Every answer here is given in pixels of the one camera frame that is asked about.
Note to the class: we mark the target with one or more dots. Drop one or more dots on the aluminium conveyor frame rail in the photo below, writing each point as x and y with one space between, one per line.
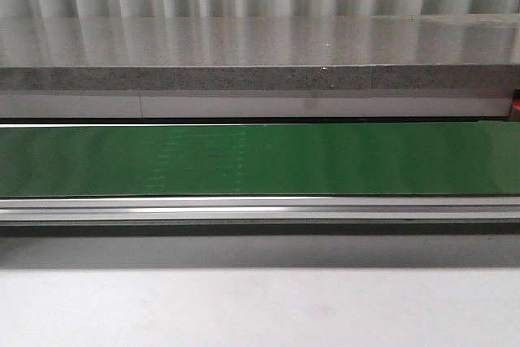
255 209

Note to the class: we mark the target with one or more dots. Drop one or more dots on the grey speckled stone counter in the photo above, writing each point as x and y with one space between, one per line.
259 68

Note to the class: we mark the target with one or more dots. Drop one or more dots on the green conveyor belt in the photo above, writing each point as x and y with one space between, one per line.
419 158

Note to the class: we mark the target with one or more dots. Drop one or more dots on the red plastic tray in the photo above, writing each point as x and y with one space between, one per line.
514 114

